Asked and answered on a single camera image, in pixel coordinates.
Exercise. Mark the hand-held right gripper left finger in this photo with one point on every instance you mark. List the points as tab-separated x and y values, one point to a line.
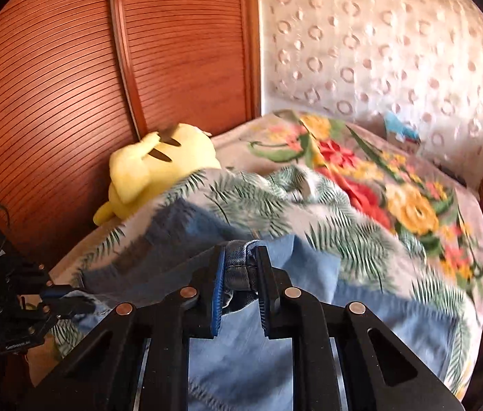
218	295

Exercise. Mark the small blue toy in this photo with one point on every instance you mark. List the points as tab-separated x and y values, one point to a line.
402	126

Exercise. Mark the yellow plush toy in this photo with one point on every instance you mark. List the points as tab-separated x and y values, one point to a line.
156	167

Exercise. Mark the wooden slatted wardrobe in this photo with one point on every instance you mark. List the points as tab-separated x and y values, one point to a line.
74	94

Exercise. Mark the blue denim pants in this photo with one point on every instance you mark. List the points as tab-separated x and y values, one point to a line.
241	372

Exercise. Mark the floral blanket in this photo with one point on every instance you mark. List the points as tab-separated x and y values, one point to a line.
408	209

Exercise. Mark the sheer circle pattern curtain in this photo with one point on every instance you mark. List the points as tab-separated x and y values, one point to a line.
374	43

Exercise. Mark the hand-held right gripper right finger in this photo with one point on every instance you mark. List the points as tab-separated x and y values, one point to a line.
263	295

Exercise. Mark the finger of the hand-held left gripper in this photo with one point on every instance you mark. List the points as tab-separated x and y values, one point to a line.
72	308
59	292

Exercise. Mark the leaf print bed sheet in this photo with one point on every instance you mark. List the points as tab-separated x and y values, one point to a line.
267	205

